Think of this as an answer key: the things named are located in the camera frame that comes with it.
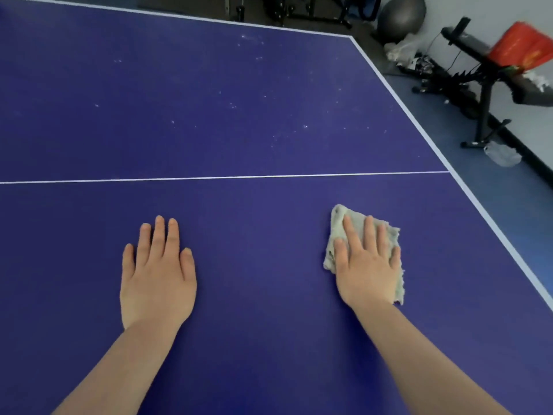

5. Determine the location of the person's right forearm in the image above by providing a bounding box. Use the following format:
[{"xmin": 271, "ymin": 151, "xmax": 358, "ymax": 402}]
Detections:
[{"xmin": 352, "ymin": 300, "xmax": 513, "ymax": 415}]

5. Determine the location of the grey cleaning cloth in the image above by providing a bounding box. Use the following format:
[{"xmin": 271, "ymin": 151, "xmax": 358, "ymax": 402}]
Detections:
[{"xmin": 323, "ymin": 204, "xmax": 406, "ymax": 306}]

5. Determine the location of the clear plastic bag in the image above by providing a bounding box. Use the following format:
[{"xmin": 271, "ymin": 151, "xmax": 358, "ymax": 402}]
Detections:
[{"xmin": 483, "ymin": 141, "xmax": 524, "ymax": 168}]

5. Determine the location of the person's left hand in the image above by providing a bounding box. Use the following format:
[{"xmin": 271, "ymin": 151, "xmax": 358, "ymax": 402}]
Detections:
[{"xmin": 119, "ymin": 216, "xmax": 198, "ymax": 331}]

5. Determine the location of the black rubber floor mat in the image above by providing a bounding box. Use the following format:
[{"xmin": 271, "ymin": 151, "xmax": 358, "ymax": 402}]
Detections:
[{"xmin": 138, "ymin": 0, "xmax": 392, "ymax": 76}]

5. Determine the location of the person's left forearm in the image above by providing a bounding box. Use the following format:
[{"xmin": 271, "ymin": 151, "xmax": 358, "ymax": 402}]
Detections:
[{"xmin": 51, "ymin": 319, "xmax": 184, "ymax": 415}]

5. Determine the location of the person's right hand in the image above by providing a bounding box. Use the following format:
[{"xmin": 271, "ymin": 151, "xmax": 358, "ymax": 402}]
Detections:
[{"xmin": 332, "ymin": 214, "xmax": 403, "ymax": 312}]

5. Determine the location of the black gym machine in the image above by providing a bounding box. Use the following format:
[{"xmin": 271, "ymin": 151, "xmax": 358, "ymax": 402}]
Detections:
[{"xmin": 222, "ymin": 0, "xmax": 383, "ymax": 30}]

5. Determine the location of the grey exercise ball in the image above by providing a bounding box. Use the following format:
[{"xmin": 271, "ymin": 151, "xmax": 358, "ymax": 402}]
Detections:
[{"xmin": 376, "ymin": 0, "xmax": 427, "ymax": 44}]

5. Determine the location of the black equipment base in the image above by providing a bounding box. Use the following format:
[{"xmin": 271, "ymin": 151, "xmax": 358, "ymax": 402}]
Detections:
[{"xmin": 397, "ymin": 55, "xmax": 480, "ymax": 119}]

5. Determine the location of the blue table tennis table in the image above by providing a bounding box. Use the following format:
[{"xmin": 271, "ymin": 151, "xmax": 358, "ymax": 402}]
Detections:
[{"xmin": 0, "ymin": 0, "xmax": 553, "ymax": 415}]

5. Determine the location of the red plastic bag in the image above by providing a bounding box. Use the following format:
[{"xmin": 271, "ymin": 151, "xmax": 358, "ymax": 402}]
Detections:
[{"xmin": 488, "ymin": 21, "xmax": 553, "ymax": 75}]

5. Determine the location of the black padded weight bench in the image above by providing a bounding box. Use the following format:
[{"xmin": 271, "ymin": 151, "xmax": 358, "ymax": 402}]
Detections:
[{"xmin": 440, "ymin": 17, "xmax": 553, "ymax": 108}]

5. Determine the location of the white crumpled plastic bag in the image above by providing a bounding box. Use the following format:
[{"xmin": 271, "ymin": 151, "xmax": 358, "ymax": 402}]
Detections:
[{"xmin": 383, "ymin": 33, "xmax": 422, "ymax": 65}]

